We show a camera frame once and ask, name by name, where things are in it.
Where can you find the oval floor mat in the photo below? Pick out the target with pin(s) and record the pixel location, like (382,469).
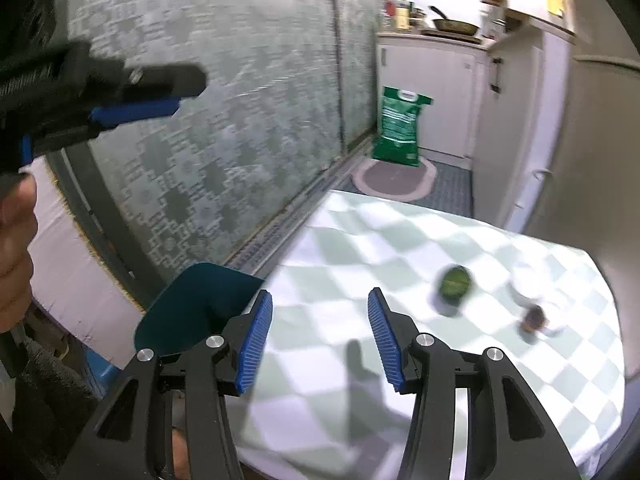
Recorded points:
(395,185)

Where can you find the green white checked tablecloth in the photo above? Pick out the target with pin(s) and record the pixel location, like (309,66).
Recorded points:
(340,320)

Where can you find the clear bottle with red cap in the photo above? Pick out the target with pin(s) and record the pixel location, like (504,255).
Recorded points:
(387,12)

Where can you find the yellow oil bottle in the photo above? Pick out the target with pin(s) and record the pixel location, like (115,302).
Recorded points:
(401,15)

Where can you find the green rice bag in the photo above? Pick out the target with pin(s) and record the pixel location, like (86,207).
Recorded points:
(400,125)

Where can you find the small brown food scrap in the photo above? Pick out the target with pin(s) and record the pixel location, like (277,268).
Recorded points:
(534,317)

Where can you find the dark sauce bottle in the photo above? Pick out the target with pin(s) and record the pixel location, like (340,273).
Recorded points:
(415,15)

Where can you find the white kitchen base cabinet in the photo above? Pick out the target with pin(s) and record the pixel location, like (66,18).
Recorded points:
(440,100)

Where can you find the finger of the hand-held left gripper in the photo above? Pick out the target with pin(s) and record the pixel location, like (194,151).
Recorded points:
(165,80)
(135,112)

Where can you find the wide patterned glass sliding door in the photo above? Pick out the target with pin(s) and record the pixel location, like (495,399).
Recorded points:
(210,135)

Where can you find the narrow patterned glass sliding door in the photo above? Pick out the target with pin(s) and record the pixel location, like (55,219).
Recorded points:
(357,50)

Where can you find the beige refrigerator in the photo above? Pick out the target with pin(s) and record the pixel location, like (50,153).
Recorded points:
(595,150)

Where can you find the person's left hand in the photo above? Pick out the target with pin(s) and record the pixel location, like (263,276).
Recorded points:
(15,240)

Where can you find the dark green round fruit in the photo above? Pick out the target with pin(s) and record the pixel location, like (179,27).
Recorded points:
(454,287)

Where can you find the tall white cabinet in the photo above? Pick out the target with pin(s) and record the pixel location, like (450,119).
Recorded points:
(520,125)

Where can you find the frying pan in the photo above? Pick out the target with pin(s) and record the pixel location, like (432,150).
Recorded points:
(455,24)

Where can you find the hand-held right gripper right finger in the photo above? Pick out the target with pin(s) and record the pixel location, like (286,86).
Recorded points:
(385,340)

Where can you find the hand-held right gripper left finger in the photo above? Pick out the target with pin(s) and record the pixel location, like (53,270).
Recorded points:
(254,345)

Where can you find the teal chair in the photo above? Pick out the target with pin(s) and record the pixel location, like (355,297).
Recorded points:
(195,305)

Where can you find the dark grey clothing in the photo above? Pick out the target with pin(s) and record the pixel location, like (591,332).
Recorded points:
(50,410)

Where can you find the wooden cutting board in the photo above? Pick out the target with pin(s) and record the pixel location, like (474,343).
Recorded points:
(450,37)

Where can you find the blue plastic container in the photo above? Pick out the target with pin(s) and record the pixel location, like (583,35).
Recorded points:
(102,375)

